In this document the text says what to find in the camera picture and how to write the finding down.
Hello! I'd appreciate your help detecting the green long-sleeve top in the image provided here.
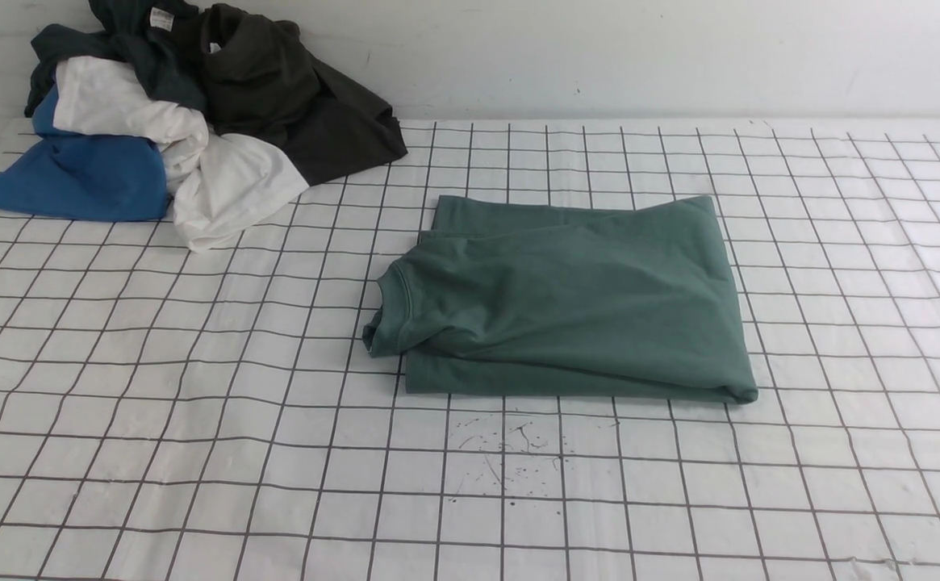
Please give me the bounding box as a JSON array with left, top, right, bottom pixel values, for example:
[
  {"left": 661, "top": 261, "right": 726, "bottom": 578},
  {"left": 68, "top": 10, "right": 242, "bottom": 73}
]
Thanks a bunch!
[{"left": 362, "top": 196, "right": 758, "bottom": 405}]

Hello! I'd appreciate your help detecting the white garment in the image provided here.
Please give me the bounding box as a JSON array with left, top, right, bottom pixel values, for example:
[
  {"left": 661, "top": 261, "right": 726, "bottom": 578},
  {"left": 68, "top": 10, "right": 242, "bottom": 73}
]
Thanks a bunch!
[{"left": 53, "top": 56, "right": 310, "bottom": 253}]

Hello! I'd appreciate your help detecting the dark olive garment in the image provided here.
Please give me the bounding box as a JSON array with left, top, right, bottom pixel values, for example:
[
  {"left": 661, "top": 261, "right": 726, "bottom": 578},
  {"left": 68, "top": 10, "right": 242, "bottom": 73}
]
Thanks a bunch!
[{"left": 192, "top": 3, "right": 407, "bottom": 186}]

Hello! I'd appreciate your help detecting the white grid table cloth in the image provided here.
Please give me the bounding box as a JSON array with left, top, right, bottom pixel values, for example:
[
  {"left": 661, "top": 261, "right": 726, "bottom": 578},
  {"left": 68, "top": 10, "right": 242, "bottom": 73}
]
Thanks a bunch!
[{"left": 0, "top": 120, "right": 940, "bottom": 580}]

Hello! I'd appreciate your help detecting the dark teal garment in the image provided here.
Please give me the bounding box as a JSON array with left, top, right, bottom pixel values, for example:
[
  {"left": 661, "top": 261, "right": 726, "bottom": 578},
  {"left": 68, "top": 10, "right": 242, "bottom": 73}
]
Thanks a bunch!
[{"left": 23, "top": 1, "right": 207, "bottom": 118}]

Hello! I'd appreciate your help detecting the blue garment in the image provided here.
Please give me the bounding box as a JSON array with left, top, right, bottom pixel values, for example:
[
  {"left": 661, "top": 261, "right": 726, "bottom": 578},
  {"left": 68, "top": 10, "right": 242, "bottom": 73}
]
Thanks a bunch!
[{"left": 0, "top": 88, "right": 169, "bottom": 222}]

